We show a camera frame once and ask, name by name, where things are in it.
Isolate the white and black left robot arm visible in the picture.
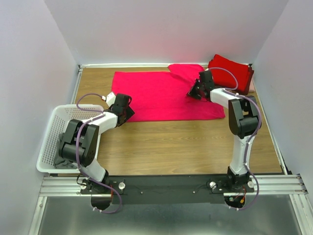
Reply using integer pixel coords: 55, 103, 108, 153
58, 92, 135, 193

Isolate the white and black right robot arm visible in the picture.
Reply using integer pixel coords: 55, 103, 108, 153
187, 69, 262, 192

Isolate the folded light pink t shirt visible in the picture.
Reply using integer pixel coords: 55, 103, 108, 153
248, 80, 255, 93

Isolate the white plastic laundry basket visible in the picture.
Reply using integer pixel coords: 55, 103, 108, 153
36, 104, 104, 174

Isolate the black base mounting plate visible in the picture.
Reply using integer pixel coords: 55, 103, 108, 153
80, 174, 254, 205

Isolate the grey t shirt in basket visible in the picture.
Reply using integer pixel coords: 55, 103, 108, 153
53, 133, 77, 169

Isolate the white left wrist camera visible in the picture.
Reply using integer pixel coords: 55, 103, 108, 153
101, 92, 116, 107

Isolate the aluminium frame rail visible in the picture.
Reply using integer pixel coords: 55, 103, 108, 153
40, 175, 308, 197

